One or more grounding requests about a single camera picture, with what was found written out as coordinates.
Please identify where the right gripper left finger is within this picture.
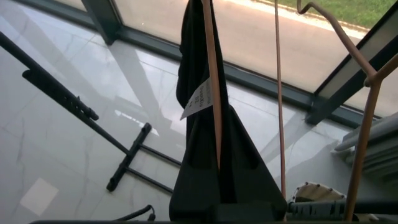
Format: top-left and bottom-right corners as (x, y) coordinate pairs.
(169, 130), (222, 222)

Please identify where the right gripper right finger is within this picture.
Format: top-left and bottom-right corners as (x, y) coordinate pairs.
(217, 105), (287, 222)

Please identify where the black garment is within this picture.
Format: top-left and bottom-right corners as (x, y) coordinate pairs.
(175, 0), (233, 150)

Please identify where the white laundry basket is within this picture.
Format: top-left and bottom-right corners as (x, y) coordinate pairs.
(289, 182), (379, 222)

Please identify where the black clothes rack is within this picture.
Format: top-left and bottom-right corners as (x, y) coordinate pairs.
(0, 30), (398, 222)

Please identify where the window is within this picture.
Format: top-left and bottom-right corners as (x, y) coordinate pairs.
(12, 0), (398, 129)

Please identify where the beige curtain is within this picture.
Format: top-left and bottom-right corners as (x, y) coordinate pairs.
(331, 111), (398, 187)

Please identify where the black cable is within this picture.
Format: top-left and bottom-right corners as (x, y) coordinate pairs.
(114, 204), (157, 222)

